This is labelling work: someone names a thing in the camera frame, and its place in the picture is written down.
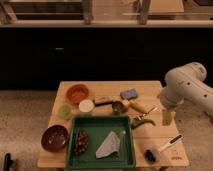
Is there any blue sponge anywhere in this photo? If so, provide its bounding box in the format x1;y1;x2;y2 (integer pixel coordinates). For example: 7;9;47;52
120;89;138;100

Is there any wooden black whiteboard eraser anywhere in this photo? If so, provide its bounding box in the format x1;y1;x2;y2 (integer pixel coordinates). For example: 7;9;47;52
94;97;114;107

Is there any green plastic cup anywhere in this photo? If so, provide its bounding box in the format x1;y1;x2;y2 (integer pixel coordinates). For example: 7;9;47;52
59;105;72;120

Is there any bunch of dark grapes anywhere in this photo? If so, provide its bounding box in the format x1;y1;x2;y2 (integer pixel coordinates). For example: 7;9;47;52
74;131;89;156

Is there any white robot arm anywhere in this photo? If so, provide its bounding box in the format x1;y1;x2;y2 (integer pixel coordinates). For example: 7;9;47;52
159;62;213;124

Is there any orange plastic bowl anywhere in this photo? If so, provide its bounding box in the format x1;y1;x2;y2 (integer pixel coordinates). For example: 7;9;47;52
66;84;89;104

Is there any green plastic tray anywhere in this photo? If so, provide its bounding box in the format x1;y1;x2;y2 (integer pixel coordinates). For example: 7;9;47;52
66;116;136;170

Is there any dark red bowl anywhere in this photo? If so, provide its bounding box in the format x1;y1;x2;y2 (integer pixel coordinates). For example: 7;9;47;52
41;125;69;152

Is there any small metal cup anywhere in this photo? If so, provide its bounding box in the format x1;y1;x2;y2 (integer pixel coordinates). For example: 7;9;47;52
112;101;125;114

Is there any grey folded cloth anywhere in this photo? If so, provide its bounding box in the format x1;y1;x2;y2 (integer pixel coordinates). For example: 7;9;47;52
95;131;120;158

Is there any black object on floor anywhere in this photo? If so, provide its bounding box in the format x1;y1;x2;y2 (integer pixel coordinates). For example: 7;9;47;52
3;153;14;171

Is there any white handled black brush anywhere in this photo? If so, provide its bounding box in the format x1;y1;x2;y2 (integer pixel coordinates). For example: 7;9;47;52
144;134;183;163

